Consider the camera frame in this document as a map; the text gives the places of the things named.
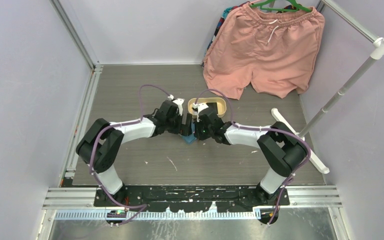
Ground black credit card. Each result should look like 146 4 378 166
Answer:
206 102 218 115

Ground beige oval tray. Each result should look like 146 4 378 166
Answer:
187 97 227 118

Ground blue card holder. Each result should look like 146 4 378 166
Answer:
182 132 197 144

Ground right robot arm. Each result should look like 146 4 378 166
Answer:
192 103 311 206

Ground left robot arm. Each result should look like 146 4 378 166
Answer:
75 98 193 207

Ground pink shorts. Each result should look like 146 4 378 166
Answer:
203 3 325 100

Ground colourful patterned garment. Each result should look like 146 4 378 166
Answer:
203 1 250 57

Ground green clothes hanger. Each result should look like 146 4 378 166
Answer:
250 0 312 13

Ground white clothes rack stand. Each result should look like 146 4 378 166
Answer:
271 34 384 175

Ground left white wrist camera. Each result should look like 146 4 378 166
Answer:
167 94 185 117

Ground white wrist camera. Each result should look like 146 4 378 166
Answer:
191 103 209 116
167 94 185 117

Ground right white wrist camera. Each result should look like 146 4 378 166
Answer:
191 103 209 116

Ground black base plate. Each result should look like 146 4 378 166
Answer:
113 185 290 213

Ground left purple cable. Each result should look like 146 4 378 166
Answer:
89 84 175 226

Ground purple cable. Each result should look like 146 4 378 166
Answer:
89 84 175 226
193 88 312 226

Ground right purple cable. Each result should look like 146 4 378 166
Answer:
193 88 312 226

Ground aluminium front rail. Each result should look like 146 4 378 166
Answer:
42 185 343 221

